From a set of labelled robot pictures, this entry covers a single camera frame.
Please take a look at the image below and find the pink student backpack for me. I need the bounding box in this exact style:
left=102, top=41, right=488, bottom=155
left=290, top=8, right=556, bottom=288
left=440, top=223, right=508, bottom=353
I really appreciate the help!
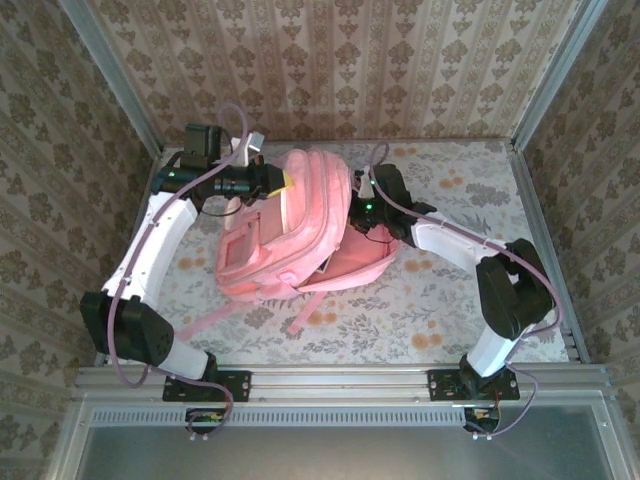
left=174, top=147, right=401, bottom=341

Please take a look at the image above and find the grey metal panel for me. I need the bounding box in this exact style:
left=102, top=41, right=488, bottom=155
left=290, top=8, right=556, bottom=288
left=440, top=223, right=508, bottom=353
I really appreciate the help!
left=74, top=424, right=619, bottom=480

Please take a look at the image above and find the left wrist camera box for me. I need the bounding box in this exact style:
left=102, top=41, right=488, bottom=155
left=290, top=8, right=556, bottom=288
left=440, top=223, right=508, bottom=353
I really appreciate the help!
left=232, top=130, right=266, bottom=166

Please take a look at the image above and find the aluminium frame post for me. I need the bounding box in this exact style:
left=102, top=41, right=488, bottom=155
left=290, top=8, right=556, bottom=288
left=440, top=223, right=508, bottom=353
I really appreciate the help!
left=55, top=0, right=166, bottom=154
left=509, top=0, right=616, bottom=154

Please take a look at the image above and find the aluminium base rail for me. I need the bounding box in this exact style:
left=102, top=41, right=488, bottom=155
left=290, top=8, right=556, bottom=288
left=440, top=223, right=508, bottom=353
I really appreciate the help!
left=74, top=363, right=611, bottom=404

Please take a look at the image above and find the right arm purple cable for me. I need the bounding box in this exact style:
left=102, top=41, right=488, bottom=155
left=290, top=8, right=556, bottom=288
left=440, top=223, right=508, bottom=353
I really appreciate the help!
left=369, top=142, right=565, bottom=442

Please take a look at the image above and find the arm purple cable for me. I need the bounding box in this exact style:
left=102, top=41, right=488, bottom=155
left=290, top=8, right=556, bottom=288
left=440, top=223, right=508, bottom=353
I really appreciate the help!
left=108, top=102, right=252, bottom=444
left=369, top=142, right=565, bottom=442

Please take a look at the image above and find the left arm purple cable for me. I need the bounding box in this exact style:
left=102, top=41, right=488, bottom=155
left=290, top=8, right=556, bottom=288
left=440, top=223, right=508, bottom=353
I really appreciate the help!
left=108, top=102, right=252, bottom=444

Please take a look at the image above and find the slotted grey cable duct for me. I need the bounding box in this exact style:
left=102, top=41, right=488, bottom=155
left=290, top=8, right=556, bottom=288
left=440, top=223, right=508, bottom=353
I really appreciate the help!
left=89, top=405, right=501, bottom=427

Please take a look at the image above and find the black wired connector board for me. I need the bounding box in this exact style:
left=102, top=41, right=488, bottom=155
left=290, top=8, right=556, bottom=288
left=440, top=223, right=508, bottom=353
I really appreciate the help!
left=185, top=407, right=226, bottom=435
left=462, top=404, right=502, bottom=435

